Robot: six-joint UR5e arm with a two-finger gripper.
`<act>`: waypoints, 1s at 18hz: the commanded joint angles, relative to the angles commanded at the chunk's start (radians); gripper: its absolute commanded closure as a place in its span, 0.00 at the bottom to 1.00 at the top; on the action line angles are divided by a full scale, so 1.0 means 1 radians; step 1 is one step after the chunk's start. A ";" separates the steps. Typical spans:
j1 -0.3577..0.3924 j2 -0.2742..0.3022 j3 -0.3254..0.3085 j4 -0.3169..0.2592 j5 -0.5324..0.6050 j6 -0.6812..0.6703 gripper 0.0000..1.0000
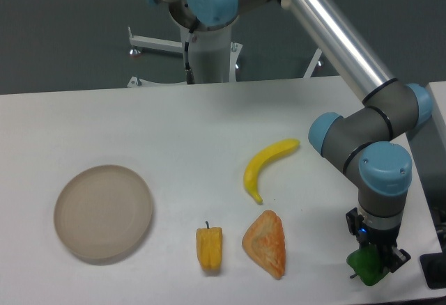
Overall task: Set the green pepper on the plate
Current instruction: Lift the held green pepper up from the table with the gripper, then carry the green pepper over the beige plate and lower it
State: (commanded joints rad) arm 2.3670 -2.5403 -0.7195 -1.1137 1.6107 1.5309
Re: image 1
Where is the orange toy pastry triangle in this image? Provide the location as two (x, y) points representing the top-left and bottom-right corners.
(242, 210), (286, 280)

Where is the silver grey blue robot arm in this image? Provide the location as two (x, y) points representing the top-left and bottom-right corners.
(146, 0), (432, 278)

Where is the green toy bell pepper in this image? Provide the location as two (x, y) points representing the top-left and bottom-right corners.
(346, 246), (388, 286)

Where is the beige round plate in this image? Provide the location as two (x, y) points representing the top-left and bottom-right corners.
(53, 165), (154, 265)

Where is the white side table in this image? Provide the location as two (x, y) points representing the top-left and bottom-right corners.
(403, 80), (446, 212)

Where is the black device at table edge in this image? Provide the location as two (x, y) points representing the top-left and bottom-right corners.
(420, 253), (445, 290)

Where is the yellow toy bell pepper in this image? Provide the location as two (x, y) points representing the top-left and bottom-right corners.
(196, 221), (223, 272)

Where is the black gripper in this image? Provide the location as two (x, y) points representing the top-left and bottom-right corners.
(346, 207), (410, 274)

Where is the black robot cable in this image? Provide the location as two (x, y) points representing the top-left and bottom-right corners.
(183, 17), (201, 85)

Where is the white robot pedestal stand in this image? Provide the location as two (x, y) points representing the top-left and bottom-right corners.
(128, 3), (328, 87)

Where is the yellow toy banana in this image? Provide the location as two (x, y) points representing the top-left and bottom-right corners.
(243, 139), (300, 205)

